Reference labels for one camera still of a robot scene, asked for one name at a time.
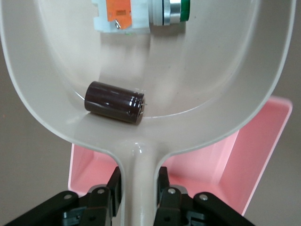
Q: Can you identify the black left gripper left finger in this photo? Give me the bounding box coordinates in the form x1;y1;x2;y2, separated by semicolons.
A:
0;166;123;226

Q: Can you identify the dark brown cylindrical capacitor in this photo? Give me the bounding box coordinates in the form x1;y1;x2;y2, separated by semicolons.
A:
84;81;148;125

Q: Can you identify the beige plastic dustpan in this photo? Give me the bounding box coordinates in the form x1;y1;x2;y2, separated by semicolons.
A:
0;0;297;226

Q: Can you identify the pink plastic bin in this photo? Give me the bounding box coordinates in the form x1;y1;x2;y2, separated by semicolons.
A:
67;95;293;216

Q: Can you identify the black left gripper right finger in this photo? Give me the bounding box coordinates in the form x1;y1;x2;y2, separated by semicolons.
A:
154;166;257;226

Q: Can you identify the white push button switch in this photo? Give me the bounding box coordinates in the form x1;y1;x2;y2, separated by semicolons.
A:
92;0;191;36

